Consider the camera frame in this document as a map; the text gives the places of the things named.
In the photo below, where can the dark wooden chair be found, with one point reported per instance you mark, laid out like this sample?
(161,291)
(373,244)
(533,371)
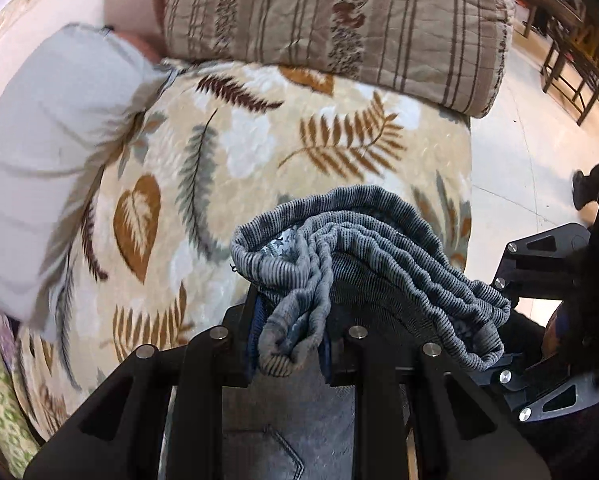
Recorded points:
(571,66)

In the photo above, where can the grey denim pants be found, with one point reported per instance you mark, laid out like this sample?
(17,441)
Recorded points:
(357,255)

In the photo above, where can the green patterned pillow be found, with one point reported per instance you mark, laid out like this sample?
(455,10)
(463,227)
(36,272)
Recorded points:
(17,443)

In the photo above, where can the beige leaf-pattern blanket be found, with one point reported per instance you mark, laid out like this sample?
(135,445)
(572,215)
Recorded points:
(150,261)

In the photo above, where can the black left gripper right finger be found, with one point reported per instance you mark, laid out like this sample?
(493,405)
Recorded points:
(418,416)

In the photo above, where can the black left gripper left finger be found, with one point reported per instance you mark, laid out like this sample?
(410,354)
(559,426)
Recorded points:
(159,413)

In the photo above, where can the striped floral brown quilt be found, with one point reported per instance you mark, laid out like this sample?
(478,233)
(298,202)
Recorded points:
(449,52)

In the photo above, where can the purple plastic bag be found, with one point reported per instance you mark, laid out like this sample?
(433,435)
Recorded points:
(6,331)

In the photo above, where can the grey pillow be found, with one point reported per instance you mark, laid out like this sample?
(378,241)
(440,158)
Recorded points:
(63,115)

